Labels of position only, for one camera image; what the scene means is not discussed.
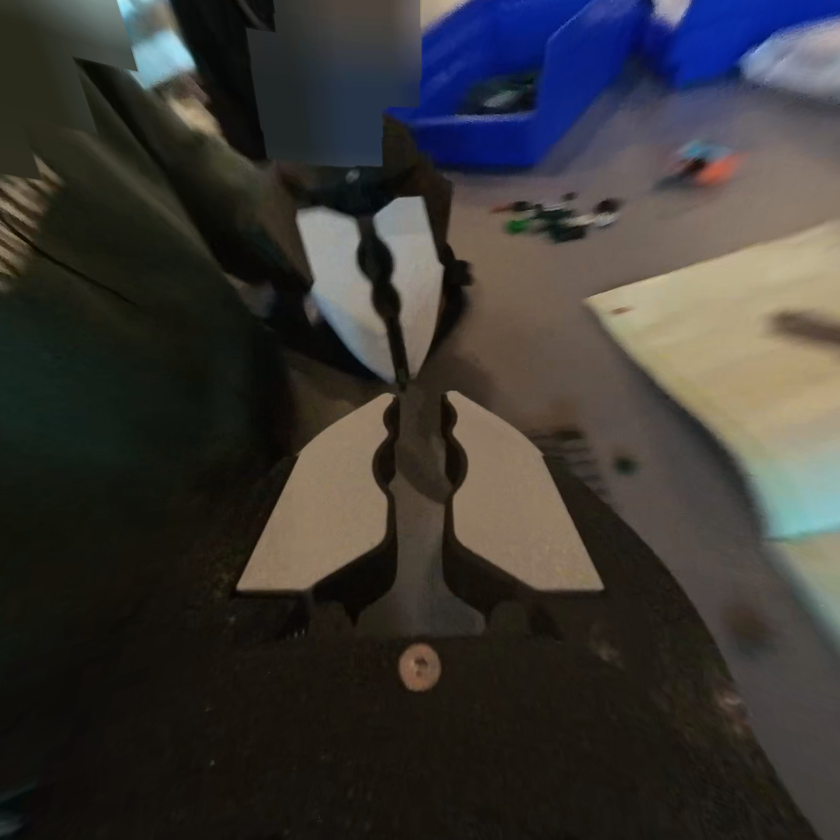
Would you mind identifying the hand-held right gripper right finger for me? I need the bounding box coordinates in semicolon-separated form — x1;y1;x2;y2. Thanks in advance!
441;391;606;621

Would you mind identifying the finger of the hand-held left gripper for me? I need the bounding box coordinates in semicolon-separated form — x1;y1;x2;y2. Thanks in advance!
295;206;403;387
367;195;444;385

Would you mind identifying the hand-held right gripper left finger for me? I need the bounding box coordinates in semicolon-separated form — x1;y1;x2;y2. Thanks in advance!
235;392;403;621

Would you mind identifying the pile of small building pieces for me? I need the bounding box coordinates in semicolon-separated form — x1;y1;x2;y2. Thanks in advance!
492;192;624;245

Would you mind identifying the black jacket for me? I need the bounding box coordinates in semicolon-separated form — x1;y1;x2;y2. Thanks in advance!
169;0;277;161

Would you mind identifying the person's dark green hoodie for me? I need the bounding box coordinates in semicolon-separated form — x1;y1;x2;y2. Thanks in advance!
0;59;296;840

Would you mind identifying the open instruction booklet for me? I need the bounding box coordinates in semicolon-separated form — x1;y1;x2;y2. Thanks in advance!
583;220;840;657

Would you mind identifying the blue plastic bin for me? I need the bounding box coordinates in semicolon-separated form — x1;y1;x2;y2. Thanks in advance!
646;0;840;89
386;0;651;170

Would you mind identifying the small orange blue toy piece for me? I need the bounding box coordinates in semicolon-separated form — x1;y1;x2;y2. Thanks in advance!
659;139;746;190

